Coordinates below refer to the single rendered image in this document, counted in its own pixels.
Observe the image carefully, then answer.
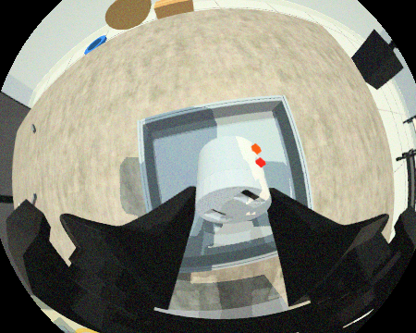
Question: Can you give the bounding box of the white cylinder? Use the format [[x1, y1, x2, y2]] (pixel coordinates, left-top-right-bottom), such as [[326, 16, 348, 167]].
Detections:
[[196, 136, 271, 223]]

